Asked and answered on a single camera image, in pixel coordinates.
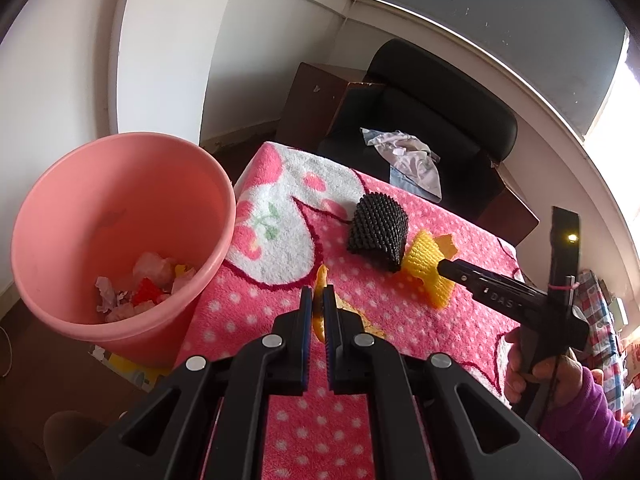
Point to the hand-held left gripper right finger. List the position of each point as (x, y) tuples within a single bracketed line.
[(330, 330)]

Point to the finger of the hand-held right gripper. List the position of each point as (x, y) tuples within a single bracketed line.
[(460, 282), (460, 267)]

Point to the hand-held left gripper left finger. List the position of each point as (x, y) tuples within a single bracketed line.
[(305, 320)]

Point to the large orange peel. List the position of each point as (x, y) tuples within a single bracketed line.
[(318, 322)]

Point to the yellow foam fruit net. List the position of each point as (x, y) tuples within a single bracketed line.
[(420, 265)]

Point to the yellow plastic wrapper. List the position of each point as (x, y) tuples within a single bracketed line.
[(181, 270)]

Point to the white printed wrapper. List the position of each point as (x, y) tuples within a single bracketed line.
[(112, 295)]

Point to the pink plastic bucket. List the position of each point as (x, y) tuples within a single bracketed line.
[(100, 185)]

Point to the person's right hand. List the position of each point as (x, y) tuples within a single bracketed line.
[(565, 380)]

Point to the small orange peel piece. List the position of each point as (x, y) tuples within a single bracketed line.
[(445, 246)]

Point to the pink rubber band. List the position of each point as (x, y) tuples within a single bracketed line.
[(562, 286)]

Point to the checked cloth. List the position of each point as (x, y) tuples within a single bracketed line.
[(602, 310)]

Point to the brown wooden side table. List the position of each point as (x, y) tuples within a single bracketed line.
[(515, 215)]

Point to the black foam fruit net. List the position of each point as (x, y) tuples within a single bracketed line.
[(377, 230)]

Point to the pale crumpled cloth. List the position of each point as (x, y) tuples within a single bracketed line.
[(415, 160)]

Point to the pink printed blanket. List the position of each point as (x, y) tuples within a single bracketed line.
[(280, 190)]

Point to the red crumpled wrapper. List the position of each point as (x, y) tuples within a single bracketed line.
[(146, 290)]

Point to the crumpled white tissue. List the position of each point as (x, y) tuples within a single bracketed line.
[(152, 265)]

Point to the black armchair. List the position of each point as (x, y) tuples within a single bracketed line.
[(435, 90)]

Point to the yellow and white packaging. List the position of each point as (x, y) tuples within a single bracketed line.
[(130, 367)]

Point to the dark wooden cabinet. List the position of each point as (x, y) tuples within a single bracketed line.
[(305, 105)]

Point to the brown stool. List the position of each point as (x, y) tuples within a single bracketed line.
[(70, 435)]

